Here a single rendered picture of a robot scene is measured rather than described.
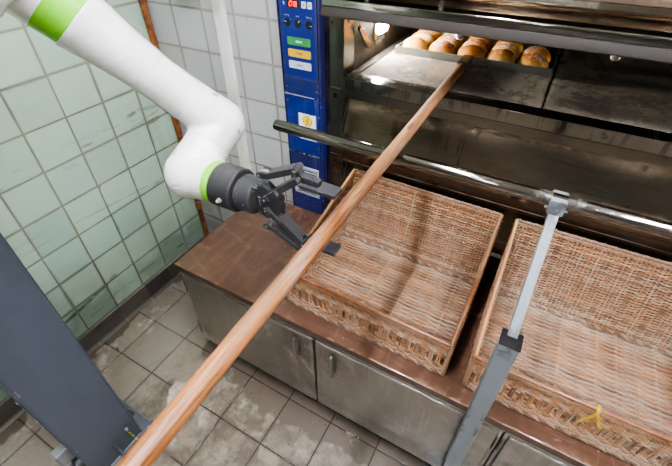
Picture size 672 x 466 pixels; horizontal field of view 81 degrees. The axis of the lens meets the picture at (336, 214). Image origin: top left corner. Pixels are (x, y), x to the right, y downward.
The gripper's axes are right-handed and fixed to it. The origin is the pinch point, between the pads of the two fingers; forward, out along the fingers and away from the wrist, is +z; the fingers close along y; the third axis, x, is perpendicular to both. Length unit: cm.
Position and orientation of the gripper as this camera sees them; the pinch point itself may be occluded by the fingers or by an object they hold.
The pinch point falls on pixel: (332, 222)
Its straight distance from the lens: 72.7
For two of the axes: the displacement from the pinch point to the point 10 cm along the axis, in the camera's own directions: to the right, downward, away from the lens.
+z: 8.8, 3.0, -3.7
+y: 0.0, 7.8, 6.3
